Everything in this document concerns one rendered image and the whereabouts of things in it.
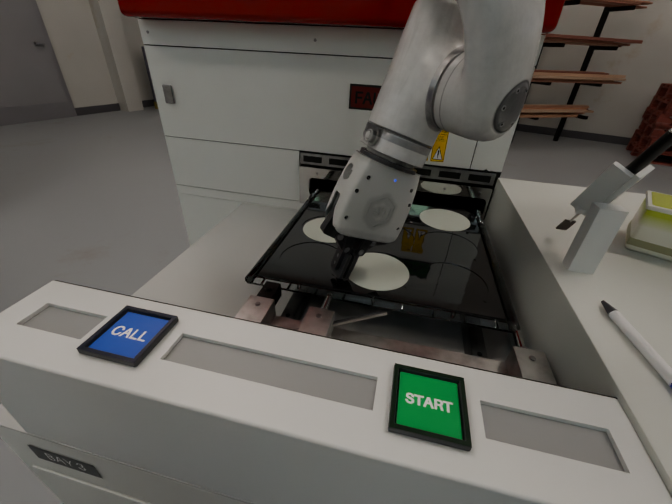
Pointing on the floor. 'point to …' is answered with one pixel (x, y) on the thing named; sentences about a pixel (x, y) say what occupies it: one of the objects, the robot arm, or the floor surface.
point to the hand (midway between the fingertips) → (343, 262)
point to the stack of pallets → (654, 124)
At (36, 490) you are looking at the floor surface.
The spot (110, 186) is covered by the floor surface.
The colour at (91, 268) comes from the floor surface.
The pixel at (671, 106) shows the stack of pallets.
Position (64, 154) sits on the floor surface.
